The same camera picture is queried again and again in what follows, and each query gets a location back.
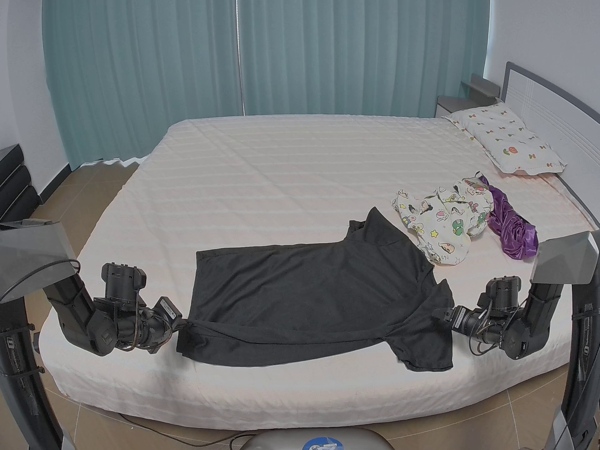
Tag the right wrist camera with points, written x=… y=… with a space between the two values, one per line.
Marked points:
x=483 y=299

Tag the purple garment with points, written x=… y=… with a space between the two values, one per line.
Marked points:
x=513 y=237

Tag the white printed pyjama top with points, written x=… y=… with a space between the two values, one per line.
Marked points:
x=445 y=228

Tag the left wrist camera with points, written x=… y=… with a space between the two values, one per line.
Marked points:
x=140 y=279

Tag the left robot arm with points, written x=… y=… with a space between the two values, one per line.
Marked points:
x=70 y=307

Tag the bed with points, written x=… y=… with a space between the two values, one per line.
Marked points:
x=258 y=181

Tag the black T-shirt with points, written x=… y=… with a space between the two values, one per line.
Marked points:
x=304 y=298

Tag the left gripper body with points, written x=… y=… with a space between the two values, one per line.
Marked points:
x=157 y=328

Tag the grey bedside table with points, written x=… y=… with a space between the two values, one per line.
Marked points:
x=454 y=103

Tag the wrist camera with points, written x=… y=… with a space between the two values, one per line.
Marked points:
x=483 y=299
x=140 y=279

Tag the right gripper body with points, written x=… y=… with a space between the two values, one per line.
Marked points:
x=468 y=321

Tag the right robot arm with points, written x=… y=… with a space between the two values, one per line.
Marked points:
x=539 y=298

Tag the white printed pillow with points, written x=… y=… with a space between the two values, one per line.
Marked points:
x=511 y=138

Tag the blue-green curtain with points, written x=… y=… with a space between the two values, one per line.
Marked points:
x=351 y=40
x=140 y=63

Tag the black chest of drawers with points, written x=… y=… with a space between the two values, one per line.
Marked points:
x=14 y=190

